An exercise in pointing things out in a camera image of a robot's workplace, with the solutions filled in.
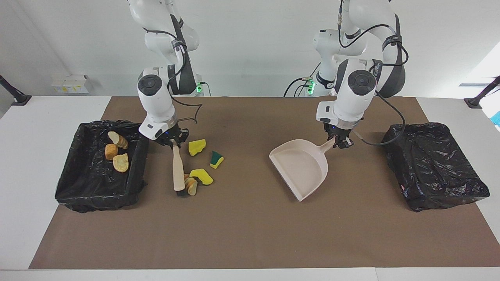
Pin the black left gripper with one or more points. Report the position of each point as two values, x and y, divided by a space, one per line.
336 129

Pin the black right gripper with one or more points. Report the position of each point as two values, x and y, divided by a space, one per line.
170 136

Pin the chunky yellow sponge piece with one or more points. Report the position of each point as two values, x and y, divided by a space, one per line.
196 147

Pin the beige brush black bristles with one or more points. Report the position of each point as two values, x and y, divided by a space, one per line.
178 168

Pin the beige plastic dustpan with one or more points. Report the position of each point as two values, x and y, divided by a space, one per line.
302 168

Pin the long yellow sponge piece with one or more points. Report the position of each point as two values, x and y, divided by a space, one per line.
201 176

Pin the yellow green sponge piece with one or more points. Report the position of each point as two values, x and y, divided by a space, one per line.
216 160

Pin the pale bread piece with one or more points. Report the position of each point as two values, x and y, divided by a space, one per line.
121 162
117 139

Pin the brown bread roll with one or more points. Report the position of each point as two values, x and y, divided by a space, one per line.
111 152

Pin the bin with black bag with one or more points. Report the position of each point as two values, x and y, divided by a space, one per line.
429 168
90 187

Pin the white cardboard box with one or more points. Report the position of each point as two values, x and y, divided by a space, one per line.
70 84

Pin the brown table mat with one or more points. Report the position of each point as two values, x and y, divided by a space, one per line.
250 234

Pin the teal object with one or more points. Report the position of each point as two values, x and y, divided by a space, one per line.
497 119

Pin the black camera stand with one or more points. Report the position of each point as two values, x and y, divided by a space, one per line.
17 98
474 102

